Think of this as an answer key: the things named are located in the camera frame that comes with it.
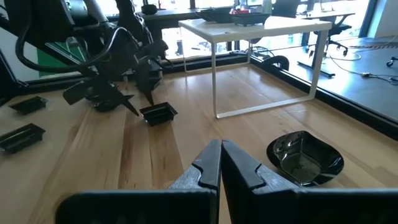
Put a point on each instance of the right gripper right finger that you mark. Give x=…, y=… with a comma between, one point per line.
x=239, y=174

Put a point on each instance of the black office desk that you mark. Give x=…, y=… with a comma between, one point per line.
x=168, y=15

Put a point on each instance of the black curved bracket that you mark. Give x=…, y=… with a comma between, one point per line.
x=270, y=59

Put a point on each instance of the white perforated metal shelf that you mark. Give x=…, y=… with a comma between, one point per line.
x=248, y=31

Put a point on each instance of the black office chair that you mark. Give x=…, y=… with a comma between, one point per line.
x=286, y=7
x=334, y=29

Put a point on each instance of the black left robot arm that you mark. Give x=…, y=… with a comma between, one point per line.
x=46, y=18

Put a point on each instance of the black aluminium table frame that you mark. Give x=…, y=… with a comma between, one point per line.
x=342, y=102

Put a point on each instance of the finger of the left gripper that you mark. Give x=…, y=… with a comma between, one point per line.
x=150, y=77
x=115, y=94

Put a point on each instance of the black square mini plate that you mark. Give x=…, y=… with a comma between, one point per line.
x=20, y=138
x=28, y=105
x=158, y=113
x=250, y=19

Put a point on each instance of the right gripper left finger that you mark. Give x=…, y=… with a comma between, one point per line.
x=208, y=168

